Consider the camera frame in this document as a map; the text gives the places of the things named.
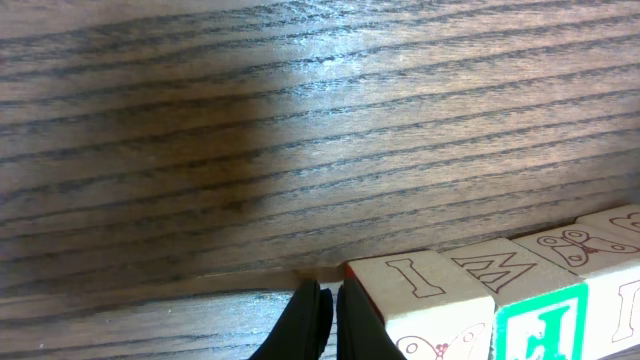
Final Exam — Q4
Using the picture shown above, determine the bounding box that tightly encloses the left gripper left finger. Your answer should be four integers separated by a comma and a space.
249, 280, 333, 360

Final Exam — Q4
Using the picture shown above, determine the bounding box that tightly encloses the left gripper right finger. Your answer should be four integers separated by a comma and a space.
336, 278, 405, 360

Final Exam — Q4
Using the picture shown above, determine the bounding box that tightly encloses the white block red side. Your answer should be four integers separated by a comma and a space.
346, 251, 495, 360

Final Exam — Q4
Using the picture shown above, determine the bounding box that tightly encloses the white block green side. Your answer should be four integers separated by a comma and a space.
442, 238, 589, 360

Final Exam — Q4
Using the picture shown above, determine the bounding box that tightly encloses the white block butterfly picture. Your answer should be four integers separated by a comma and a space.
515, 224, 639, 359

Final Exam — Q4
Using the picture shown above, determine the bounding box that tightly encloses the red letter block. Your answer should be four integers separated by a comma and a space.
576, 204, 640, 242

